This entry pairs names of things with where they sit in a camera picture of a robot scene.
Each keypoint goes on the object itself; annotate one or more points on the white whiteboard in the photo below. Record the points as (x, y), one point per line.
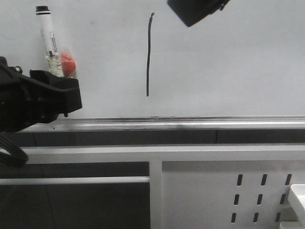
(135, 58)

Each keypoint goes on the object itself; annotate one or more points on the black object at top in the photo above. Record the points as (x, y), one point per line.
(191, 12)

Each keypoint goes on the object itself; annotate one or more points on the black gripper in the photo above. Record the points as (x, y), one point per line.
(38, 98)

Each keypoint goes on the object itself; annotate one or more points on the white plastic bin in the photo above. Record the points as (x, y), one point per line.
(296, 202)

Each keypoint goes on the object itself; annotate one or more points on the white perforated metal panel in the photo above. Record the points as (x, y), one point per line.
(228, 194)

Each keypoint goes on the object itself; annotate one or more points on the red round magnet taped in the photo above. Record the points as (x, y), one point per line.
(68, 64)

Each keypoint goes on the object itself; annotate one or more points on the white metal shelf frame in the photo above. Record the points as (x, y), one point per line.
(106, 187)

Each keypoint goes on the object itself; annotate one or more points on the white whiteboard marker pen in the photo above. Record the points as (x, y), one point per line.
(49, 41)

